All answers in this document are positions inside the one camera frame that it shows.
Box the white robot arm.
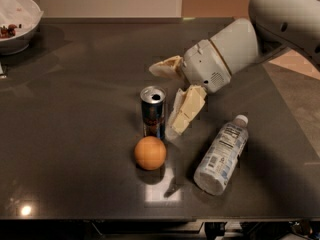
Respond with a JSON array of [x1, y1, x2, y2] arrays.
[[149, 0, 320, 140]]

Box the white bowl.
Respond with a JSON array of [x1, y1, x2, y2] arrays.
[[0, 0, 43, 55]]

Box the dark red food bits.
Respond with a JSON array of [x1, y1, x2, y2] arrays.
[[0, 24, 22, 39]]

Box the orange fruit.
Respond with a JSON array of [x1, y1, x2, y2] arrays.
[[134, 136, 167, 170]]

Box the redbull can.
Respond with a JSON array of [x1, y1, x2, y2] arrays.
[[140, 86, 166, 140]]

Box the clear plastic water bottle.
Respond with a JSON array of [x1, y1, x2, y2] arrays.
[[193, 115, 249, 195]]

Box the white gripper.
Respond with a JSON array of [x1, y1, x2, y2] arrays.
[[149, 40, 231, 141]]

